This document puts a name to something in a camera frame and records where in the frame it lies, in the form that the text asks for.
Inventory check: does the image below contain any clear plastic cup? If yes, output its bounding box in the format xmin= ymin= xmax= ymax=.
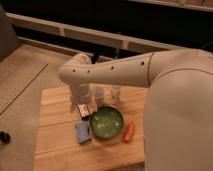
xmin=111 ymin=86 xmax=121 ymax=103

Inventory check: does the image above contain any white shelf rail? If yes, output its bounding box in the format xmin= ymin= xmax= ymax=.
xmin=6 ymin=13 xmax=182 ymax=53

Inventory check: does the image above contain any black object on floor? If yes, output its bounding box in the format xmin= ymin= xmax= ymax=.
xmin=0 ymin=131 xmax=11 ymax=144

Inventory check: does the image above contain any wooden table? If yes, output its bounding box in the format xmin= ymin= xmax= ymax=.
xmin=33 ymin=87 xmax=147 ymax=171

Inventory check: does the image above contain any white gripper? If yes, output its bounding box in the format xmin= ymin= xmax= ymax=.
xmin=70 ymin=84 xmax=92 ymax=113

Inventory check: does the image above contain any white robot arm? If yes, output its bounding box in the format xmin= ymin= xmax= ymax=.
xmin=59 ymin=48 xmax=213 ymax=171

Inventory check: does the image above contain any green ceramic bowl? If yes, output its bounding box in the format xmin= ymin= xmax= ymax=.
xmin=89 ymin=106 xmax=124 ymax=139

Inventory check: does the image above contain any small dark red box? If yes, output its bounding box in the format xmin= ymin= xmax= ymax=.
xmin=78 ymin=104 xmax=90 ymax=121

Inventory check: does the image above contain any blue sponge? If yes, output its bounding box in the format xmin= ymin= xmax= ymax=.
xmin=75 ymin=121 xmax=90 ymax=144

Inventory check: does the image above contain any orange carrot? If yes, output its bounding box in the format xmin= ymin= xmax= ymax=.
xmin=123 ymin=122 xmax=134 ymax=143

